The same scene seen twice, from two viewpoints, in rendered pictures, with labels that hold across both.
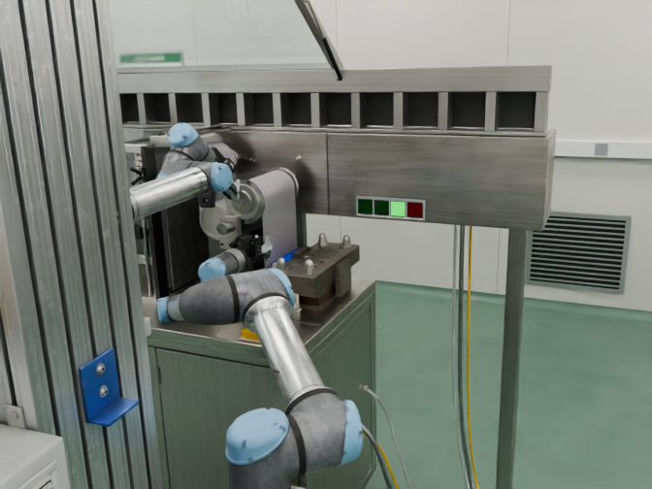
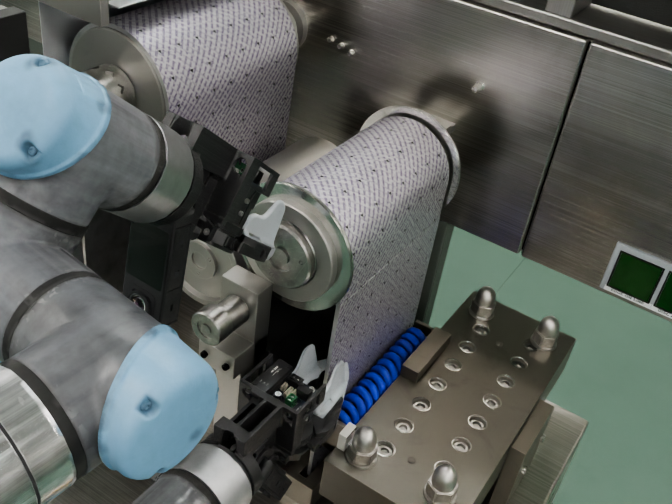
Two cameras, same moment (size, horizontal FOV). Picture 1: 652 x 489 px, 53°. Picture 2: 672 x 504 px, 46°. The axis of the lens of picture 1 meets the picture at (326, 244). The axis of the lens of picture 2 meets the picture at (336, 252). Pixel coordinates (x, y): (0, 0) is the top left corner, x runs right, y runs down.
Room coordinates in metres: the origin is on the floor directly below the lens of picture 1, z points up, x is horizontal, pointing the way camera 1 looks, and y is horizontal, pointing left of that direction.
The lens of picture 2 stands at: (1.44, 0.17, 1.73)
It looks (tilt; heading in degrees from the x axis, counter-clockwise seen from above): 36 degrees down; 4
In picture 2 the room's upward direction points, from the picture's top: 9 degrees clockwise
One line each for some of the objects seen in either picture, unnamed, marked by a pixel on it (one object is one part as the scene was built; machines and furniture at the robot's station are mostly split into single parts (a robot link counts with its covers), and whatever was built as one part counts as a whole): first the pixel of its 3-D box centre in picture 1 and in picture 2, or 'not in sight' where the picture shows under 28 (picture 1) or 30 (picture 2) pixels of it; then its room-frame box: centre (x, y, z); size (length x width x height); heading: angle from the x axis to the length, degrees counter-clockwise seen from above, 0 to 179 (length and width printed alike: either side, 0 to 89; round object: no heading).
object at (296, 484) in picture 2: not in sight; (356, 422); (2.19, 0.16, 0.92); 0.28 x 0.04 x 0.04; 156
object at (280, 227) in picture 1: (280, 235); (380, 316); (2.19, 0.15, 1.11); 0.23 x 0.01 x 0.18; 156
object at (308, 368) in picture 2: not in sight; (308, 365); (2.08, 0.22, 1.11); 0.09 x 0.03 x 0.06; 157
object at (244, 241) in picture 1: (245, 251); (263, 428); (1.98, 0.25, 1.12); 0.12 x 0.08 x 0.09; 156
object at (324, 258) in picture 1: (317, 266); (459, 408); (2.18, 0.03, 1.00); 0.40 x 0.16 x 0.06; 156
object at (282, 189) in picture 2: (244, 201); (292, 247); (2.11, 0.26, 1.25); 0.15 x 0.01 x 0.15; 66
